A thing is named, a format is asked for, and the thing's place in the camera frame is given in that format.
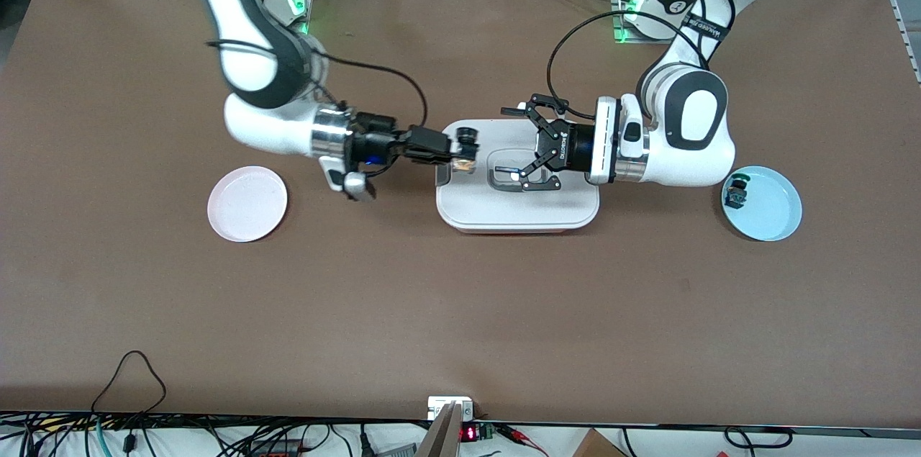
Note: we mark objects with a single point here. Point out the red LED display module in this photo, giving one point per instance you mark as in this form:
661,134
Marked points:
469,434

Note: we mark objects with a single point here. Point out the aluminium profile bar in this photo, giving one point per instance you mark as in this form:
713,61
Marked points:
442,439

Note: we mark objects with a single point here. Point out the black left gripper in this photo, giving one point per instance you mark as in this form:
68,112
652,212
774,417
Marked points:
574,147

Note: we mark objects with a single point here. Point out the brown cardboard box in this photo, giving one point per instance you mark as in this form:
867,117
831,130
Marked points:
597,446

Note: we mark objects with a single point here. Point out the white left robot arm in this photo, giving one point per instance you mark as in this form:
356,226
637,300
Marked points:
691,126

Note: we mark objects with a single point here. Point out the orange push-button switch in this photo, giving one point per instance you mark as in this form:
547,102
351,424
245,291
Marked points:
468,133

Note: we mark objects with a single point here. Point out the pink round plate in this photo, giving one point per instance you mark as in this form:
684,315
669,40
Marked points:
247,204

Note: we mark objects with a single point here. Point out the light blue round plate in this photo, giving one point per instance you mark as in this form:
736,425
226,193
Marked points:
773,216

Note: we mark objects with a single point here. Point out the perforated metal strip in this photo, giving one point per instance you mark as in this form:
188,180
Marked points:
906,39

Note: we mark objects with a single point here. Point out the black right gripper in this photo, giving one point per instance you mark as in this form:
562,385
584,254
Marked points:
371,142

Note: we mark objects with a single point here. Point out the green push-button switch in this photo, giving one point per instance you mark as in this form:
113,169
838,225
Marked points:
737,192

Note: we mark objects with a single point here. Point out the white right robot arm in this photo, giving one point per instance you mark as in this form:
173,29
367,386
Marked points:
248,47

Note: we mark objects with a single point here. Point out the white mounting bracket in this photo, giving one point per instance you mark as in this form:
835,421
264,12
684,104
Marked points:
435,406

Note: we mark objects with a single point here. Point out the white-lidded pink lunch box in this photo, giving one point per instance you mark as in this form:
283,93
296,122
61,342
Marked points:
504,209

